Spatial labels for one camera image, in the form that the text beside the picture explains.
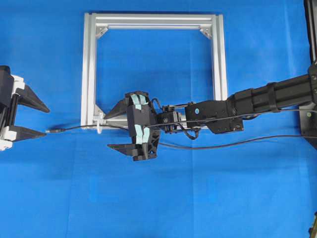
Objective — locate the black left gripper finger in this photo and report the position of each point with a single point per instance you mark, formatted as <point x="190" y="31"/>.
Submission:
<point x="23" y="133"/>
<point x="28" y="98"/>

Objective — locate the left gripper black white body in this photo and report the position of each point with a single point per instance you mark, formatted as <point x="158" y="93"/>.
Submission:
<point x="8" y="136"/>

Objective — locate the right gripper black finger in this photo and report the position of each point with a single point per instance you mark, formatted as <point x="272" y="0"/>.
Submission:
<point x="119" y="109"/>
<point x="126" y="149"/>

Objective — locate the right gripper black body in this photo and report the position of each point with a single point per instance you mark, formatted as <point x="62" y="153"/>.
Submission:
<point x="141" y="116"/>

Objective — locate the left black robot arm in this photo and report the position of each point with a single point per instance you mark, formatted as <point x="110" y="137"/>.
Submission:
<point x="6" y="86"/>

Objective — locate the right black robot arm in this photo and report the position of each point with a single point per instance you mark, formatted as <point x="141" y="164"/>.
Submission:
<point x="228" y="115"/>

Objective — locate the blue table cloth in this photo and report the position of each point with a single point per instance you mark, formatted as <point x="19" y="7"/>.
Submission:
<point x="72" y="185"/>

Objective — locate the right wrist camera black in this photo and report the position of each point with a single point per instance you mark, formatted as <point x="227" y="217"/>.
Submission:
<point x="171" y="117"/>

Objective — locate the aluminium extrusion frame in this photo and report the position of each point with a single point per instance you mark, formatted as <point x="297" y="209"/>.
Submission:
<point x="97" y="24"/>

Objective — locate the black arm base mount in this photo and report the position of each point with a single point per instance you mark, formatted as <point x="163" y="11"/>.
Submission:
<point x="308" y="113"/>

